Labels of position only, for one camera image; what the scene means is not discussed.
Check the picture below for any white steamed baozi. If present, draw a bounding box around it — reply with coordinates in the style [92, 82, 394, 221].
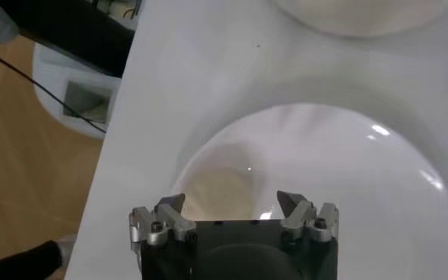
[181, 167, 255, 221]

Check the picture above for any white and black robot base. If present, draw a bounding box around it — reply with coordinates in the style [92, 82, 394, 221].
[0, 0, 143, 140]

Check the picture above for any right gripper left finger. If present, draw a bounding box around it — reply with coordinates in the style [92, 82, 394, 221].
[129, 192, 198, 247]

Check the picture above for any white round plate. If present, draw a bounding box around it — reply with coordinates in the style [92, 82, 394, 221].
[172, 103, 448, 280]

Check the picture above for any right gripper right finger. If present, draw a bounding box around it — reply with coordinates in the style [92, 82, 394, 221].
[276, 189, 340, 243]

